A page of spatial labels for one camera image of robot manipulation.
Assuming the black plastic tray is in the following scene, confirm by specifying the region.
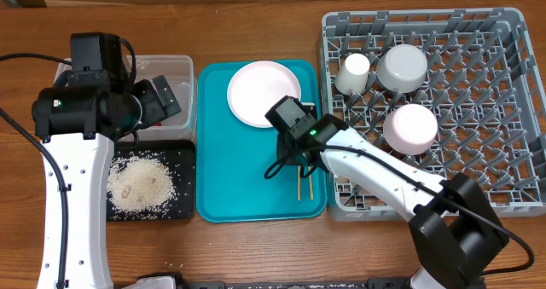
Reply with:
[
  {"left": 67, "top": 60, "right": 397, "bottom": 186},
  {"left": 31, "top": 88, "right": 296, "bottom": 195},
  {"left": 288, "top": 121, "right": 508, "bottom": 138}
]
[{"left": 107, "top": 140, "right": 196, "bottom": 222}]

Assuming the clear plastic bin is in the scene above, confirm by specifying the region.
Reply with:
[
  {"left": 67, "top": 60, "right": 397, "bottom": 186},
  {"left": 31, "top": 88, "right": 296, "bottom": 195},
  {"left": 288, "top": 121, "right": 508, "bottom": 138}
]
[{"left": 53, "top": 55, "right": 199, "bottom": 142}]

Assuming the pink bowl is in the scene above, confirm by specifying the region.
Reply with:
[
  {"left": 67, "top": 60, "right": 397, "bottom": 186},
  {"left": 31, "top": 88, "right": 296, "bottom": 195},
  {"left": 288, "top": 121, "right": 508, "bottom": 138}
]
[{"left": 383, "top": 104, "right": 438, "bottom": 155}]

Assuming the grey dish rack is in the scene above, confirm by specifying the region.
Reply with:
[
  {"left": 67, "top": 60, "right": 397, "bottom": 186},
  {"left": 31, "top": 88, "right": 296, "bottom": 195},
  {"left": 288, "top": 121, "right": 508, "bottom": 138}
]
[{"left": 318, "top": 8, "right": 545, "bottom": 217}]

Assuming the pink plate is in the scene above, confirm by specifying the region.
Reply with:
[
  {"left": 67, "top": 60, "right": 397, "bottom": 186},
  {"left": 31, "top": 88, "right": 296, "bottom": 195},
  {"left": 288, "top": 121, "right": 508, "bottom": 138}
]
[{"left": 227, "top": 61, "right": 302, "bottom": 128}]

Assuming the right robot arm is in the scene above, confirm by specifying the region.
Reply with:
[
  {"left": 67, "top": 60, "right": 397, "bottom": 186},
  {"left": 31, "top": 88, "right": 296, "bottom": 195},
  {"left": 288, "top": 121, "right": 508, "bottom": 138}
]
[{"left": 265, "top": 95, "right": 508, "bottom": 288}]

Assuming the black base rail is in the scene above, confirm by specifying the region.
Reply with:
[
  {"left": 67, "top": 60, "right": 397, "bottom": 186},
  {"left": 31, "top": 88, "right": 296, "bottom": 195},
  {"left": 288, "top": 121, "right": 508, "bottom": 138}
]
[{"left": 136, "top": 271, "right": 487, "bottom": 289}]

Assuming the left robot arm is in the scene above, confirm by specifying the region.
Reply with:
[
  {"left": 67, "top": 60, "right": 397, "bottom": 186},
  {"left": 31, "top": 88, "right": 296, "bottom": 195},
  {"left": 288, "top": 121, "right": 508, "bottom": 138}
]
[{"left": 32, "top": 32, "right": 181, "bottom": 288}]

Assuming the white rice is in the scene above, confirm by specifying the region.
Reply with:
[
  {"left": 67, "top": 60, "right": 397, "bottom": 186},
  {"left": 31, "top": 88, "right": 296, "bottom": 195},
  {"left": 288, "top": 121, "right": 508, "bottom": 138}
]
[{"left": 107, "top": 151, "right": 178, "bottom": 221}]

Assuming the teal serving tray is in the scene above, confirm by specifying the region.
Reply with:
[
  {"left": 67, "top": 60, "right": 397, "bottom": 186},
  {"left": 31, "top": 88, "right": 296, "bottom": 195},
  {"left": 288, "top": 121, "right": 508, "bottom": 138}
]
[{"left": 196, "top": 61, "right": 328, "bottom": 223}]

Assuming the grey bowl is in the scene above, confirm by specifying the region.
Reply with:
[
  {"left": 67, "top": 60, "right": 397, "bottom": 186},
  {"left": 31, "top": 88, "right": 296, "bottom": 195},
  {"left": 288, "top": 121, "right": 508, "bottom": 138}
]
[{"left": 376, "top": 44, "right": 427, "bottom": 93}]

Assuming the pale green cup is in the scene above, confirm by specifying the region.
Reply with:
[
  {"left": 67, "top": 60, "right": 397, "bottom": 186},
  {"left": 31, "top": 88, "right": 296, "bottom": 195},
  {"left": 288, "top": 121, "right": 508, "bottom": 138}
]
[{"left": 334, "top": 54, "right": 370, "bottom": 95}]

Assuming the wooden chopstick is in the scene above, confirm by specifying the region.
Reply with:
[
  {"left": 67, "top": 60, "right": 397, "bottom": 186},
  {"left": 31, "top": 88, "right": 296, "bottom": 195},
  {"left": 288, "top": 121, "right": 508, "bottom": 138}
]
[
  {"left": 306, "top": 166, "right": 314, "bottom": 200},
  {"left": 297, "top": 165, "right": 301, "bottom": 201}
]

